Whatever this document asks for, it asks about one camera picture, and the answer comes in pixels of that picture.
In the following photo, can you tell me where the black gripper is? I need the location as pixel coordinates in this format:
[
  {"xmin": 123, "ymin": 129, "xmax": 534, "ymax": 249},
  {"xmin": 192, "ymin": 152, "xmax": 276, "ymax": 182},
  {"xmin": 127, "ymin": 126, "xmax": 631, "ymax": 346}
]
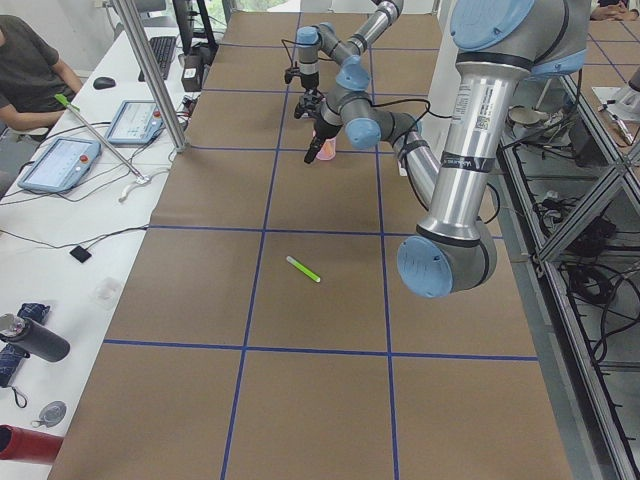
[
  {"xmin": 300, "ymin": 72, "xmax": 323, "ymax": 105},
  {"xmin": 304, "ymin": 116, "xmax": 342, "ymax": 164}
]

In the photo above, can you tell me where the green highlighter pen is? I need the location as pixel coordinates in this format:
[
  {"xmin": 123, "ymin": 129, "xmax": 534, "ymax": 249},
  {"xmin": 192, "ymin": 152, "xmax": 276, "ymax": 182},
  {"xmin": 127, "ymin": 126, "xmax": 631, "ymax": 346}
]
[{"xmin": 286, "ymin": 256, "xmax": 321, "ymax": 283}]

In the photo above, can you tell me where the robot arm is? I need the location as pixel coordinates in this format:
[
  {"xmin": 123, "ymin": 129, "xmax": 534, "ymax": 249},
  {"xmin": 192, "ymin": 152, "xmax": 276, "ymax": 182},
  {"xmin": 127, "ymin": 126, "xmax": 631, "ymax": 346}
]
[
  {"xmin": 296, "ymin": 1, "xmax": 591, "ymax": 298},
  {"xmin": 284, "ymin": 1, "xmax": 404, "ymax": 118}
]

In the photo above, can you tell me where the pink mesh pen holder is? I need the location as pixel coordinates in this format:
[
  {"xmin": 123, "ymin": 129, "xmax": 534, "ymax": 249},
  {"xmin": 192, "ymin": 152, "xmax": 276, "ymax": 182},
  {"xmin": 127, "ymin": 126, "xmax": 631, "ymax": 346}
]
[{"xmin": 316, "ymin": 137, "xmax": 336, "ymax": 161}]

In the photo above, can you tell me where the black computer monitor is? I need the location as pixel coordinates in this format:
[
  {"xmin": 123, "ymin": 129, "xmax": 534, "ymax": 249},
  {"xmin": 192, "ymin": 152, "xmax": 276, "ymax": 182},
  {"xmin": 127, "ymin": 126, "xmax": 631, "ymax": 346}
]
[{"xmin": 171, "ymin": 0, "xmax": 218, "ymax": 56}]

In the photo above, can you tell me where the black keyboard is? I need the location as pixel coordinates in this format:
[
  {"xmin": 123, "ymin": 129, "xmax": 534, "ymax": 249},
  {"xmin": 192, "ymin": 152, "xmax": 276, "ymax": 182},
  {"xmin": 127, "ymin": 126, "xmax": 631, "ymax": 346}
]
[{"xmin": 149, "ymin": 36, "xmax": 177, "ymax": 80}]

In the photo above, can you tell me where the far teach pendant tablet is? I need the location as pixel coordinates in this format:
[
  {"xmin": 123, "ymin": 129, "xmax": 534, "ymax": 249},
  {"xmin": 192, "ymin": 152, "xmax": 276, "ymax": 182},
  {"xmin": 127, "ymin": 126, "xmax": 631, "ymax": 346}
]
[{"xmin": 106, "ymin": 100, "xmax": 164, "ymax": 146}]

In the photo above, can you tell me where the teach pendant tablet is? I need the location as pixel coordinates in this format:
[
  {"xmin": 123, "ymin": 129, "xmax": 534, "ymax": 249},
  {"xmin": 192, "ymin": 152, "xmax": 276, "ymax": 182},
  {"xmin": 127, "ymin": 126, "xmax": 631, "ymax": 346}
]
[
  {"xmin": 106, "ymin": 100, "xmax": 164, "ymax": 146},
  {"xmin": 18, "ymin": 137, "xmax": 102, "ymax": 193}
]

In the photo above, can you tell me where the black computer mouse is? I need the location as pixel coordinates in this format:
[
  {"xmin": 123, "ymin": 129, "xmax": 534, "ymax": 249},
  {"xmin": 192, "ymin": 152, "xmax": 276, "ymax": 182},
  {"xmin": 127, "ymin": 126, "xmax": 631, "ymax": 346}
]
[{"xmin": 92, "ymin": 76, "xmax": 116, "ymax": 90}]

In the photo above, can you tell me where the near teach pendant tablet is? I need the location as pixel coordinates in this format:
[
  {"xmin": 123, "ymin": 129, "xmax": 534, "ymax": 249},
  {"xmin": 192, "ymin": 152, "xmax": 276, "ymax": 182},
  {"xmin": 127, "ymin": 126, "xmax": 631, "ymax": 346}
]
[{"xmin": 18, "ymin": 137, "xmax": 102, "ymax": 193}]

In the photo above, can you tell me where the metal rod with green tip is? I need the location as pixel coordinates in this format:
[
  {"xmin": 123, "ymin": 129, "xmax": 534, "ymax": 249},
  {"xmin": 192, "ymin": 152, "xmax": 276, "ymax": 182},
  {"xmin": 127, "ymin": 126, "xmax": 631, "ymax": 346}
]
[{"xmin": 54, "ymin": 94, "xmax": 151, "ymax": 185}]

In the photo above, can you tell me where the seated person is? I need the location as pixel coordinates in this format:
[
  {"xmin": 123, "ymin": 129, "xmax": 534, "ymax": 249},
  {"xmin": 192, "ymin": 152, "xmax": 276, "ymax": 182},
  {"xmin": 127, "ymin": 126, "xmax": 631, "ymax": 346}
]
[{"xmin": 1, "ymin": 15, "xmax": 83, "ymax": 131}]

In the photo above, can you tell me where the black water bottle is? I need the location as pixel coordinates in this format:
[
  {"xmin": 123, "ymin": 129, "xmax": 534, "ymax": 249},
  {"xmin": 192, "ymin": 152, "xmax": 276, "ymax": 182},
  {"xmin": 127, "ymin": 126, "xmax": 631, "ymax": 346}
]
[{"xmin": 1, "ymin": 314, "xmax": 70, "ymax": 363}]

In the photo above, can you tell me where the blue folded umbrella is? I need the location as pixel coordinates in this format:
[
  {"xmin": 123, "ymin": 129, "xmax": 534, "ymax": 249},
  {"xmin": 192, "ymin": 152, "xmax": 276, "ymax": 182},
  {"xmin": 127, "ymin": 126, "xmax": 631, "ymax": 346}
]
[{"xmin": 0, "ymin": 303, "xmax": 50, "ymax": 388}]

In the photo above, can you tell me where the round grey tag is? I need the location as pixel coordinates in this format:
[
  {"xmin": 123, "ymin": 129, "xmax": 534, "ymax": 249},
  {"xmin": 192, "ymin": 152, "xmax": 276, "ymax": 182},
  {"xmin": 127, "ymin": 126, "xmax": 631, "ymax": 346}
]
[{"xmin": 31, "ymin": 400, "xmax": 67, "ymax": 428}]

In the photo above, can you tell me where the red bottle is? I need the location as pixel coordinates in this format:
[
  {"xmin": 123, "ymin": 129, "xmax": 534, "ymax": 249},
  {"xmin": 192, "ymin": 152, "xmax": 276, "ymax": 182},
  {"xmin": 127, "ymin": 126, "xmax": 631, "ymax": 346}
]
[{"xmin": 1, "ymin": 425, "xmax": 64, "ymax": 465}]

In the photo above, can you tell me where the aluminium frame post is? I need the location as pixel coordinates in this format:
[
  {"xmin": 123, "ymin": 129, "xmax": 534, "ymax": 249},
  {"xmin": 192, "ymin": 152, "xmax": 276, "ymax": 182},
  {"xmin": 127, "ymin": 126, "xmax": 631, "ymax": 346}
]
[{"xmin": 112, "ymin": 0, "xmax": 187, "ymax": 153}]

